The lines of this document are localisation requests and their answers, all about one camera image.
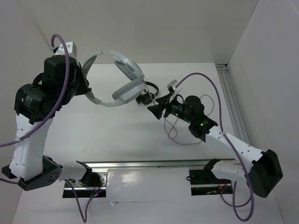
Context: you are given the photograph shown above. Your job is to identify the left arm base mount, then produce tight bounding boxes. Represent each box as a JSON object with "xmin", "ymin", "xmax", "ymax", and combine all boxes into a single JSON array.
[{"xmin": 69, "ymin": 170, "xmax": 107, "ymax": 198}]

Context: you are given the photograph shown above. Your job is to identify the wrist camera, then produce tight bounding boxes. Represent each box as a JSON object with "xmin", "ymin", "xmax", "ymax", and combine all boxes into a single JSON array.
[
  {"xmin": 167, "ymin": 79, "xmax": 182, "ymax": 102},
  {"xmin": 52, "ymin": 42, "xmax": 78, "ymax": 59}
]

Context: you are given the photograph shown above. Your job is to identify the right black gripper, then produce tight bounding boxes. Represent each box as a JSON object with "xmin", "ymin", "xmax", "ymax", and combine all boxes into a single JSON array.
[{"xmin": 147, "ymin": 93, "xmax": 193, "ymax": 124}]

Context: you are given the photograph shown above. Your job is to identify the aluminium right side rail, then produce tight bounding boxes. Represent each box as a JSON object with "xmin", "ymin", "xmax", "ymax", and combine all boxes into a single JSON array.
[{"xmin": 215, "ymin": 64, "xmax": 250, "ymax": 145}]

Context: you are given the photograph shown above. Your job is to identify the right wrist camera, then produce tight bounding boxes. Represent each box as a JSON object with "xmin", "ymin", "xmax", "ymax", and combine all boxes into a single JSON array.
[{"xmin": 167, "ymin": 79, "xmax": 182, "ymax": 102}]

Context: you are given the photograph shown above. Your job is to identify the aluminium rail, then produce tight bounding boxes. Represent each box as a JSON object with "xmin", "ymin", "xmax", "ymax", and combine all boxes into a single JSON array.
[
  {"xmin": 86, "ymin": 157, "xmax": 236, "ymax": 171},
  {"xmin": 215, "ymin": 64, "xmax": 250, "ymax": 145}
]

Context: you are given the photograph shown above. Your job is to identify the grey headphone cable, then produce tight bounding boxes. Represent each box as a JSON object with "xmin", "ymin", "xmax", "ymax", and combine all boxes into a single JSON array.
[{"xmin": 140, "ymin": 80, "xmax": 215, "ymax": 145}]

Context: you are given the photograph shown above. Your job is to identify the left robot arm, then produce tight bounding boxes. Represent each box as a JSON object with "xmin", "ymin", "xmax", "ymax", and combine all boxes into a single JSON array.
[{"xmin": 2, "ymin": 55, "xmax": 92, "ymax": 191}]

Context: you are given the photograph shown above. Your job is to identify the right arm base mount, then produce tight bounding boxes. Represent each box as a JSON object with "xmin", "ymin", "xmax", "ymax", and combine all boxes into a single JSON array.
[{"xmin": 186, "ymin": 169, "xmax": 233, "ymax": 196}]

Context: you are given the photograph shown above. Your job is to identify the white grey headphones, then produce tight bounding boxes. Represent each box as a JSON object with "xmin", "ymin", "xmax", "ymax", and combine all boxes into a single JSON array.
[{"xmin": 82, "ymin": 49, "xmax": 145, "ymax": 108}]

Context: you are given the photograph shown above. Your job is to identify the aluminium front rail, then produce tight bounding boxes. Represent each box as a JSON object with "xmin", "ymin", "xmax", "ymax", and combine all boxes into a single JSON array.
[{"xmin": 86, "ymin": 157, "xmax": 236, "ymax": 171}]

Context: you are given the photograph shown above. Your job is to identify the black headphones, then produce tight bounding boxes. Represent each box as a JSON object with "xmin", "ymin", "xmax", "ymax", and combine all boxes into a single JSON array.
[{"xmin": 135, "ymin": 81, "xmax": 159, "ymax": 105}]

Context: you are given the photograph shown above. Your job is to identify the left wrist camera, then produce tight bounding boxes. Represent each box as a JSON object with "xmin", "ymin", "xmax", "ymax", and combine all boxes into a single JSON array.
[{"xmin": 52, "ymin": 42, "xmax": 78, "ymax": 59}]

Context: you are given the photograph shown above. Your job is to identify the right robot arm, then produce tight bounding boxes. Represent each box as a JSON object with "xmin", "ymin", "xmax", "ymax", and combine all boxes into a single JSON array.
[{"xmin": 148, "ymin": 94, "xmax": 283, "ymax": 198}]

